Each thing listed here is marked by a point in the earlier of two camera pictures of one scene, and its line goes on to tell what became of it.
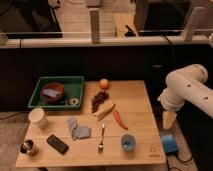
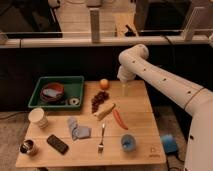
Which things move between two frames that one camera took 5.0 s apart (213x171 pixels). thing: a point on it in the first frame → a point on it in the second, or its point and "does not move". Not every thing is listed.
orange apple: [104, 84] does not move
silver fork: [101, 146] does not move
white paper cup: [37, 116] does not move
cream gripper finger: [168, 119] → [125, 88]
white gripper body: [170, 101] → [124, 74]
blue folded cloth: [78, 132] does not move
